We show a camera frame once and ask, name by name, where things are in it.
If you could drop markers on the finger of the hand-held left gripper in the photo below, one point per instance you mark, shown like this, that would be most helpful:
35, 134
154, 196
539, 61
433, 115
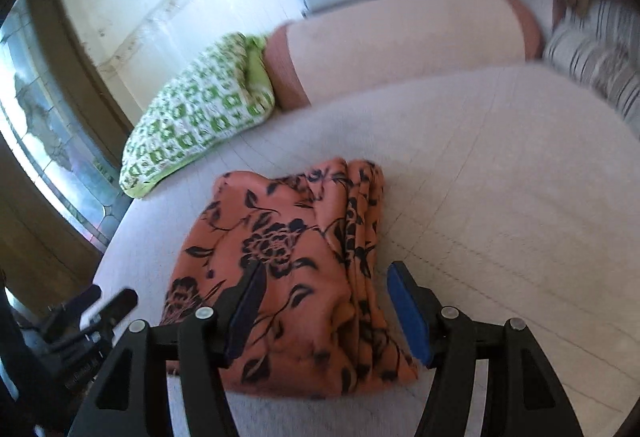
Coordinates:
107, 312

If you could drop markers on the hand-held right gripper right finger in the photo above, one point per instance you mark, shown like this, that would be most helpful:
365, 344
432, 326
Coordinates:
410, 317

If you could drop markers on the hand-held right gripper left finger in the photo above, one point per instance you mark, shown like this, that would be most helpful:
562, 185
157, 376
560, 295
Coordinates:
245, 317

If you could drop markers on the orange black floral blouse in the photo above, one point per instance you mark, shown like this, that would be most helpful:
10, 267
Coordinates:
300, 237

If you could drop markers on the wooden door with stained glass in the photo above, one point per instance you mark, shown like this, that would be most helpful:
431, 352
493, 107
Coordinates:
45, 157

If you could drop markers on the green white checkered pillow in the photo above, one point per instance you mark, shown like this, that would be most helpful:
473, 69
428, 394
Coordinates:
200, 112

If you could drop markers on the pink bolster cushion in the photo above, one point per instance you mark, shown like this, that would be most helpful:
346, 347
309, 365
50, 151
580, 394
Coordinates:
400, 47

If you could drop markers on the striped floral pillow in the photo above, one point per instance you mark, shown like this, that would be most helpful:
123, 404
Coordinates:
600, 52

